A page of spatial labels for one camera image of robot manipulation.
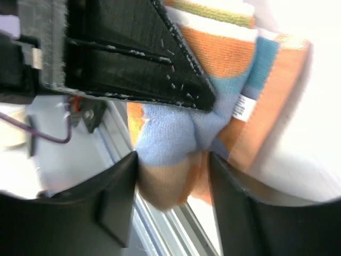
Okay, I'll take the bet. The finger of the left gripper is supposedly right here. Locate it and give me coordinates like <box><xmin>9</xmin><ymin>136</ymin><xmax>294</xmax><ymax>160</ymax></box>
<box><xmin>64</xmin><ymin>1</ymin><xmax>215</xmax><ymax>112</ymax></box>

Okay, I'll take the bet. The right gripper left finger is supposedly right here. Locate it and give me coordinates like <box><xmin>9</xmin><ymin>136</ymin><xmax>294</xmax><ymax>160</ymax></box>
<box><xmin>1</xmin><ymin>152</ymin><xmax>138</xmax><ymax>256</ymax></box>

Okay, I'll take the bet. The colourful polka dot towel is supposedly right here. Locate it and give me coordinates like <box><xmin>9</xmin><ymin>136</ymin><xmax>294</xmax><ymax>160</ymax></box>
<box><xmin>127</xmin><ymin>0</ymin><xmax>311</xmax><ymax>212</ymax></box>

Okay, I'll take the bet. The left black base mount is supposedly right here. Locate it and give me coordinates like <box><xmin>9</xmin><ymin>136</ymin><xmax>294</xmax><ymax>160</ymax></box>
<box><xmin>69</xmin><ymin>95</ymin><xmax>107</xmax><ymax>133</ymax></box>

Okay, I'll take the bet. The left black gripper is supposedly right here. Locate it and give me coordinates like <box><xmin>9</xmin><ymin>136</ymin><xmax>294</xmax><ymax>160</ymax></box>
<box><xmin>1</xmin><ymin>1</ymin><xmax>69</xmax><ymax>103</ymax></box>

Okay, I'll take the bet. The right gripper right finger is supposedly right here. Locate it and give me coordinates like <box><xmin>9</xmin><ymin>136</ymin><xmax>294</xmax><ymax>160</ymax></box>
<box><xmin>209</xmin><ymin>153</ymin><xmax>340</xmax><ymax>255</ymax></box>

